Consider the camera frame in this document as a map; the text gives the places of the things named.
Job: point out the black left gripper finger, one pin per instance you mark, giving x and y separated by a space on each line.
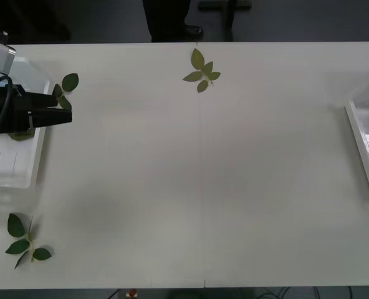
41 100
50 117

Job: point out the left arm wrist camera box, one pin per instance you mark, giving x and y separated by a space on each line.
0 59

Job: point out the loose green leaf sprig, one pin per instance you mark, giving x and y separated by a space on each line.
198 59
16 225

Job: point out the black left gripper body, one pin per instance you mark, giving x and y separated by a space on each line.
16 118

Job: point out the shallow white perforated box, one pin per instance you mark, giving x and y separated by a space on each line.
363 149
22 162

